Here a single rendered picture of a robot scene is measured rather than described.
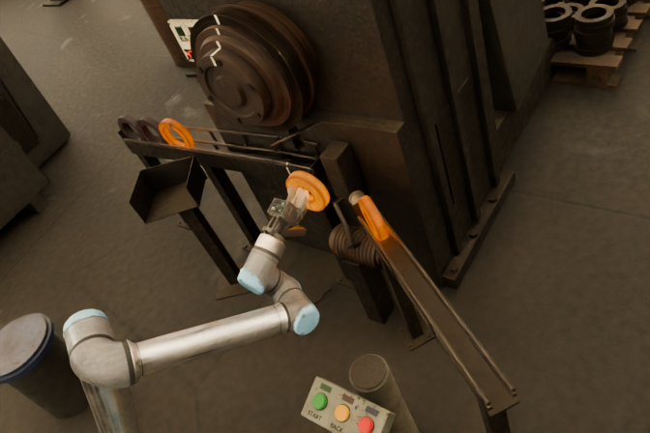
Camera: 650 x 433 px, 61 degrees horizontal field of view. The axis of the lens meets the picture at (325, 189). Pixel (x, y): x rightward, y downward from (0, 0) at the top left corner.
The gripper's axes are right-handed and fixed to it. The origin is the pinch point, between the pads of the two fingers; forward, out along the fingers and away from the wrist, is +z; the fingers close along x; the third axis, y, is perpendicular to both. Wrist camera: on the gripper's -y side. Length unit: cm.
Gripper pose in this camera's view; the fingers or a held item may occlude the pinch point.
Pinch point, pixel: (305, 187)
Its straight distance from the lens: 180.5
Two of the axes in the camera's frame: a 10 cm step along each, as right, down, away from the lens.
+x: -7.9, -2.0, 5.8
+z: 4.3, -8.5, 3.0
